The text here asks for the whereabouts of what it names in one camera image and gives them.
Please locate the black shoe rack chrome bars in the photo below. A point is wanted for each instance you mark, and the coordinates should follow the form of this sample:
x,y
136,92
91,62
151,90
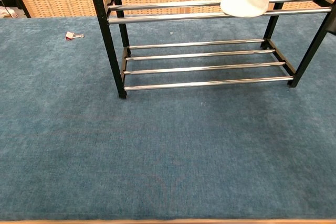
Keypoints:
x,y
105,32

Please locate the pink binder clip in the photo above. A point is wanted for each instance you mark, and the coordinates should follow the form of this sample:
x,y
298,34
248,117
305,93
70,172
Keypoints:
x,y
69,36

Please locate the blue carpet mat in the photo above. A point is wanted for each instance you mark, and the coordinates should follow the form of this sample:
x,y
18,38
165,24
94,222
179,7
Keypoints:
x,y
105,142

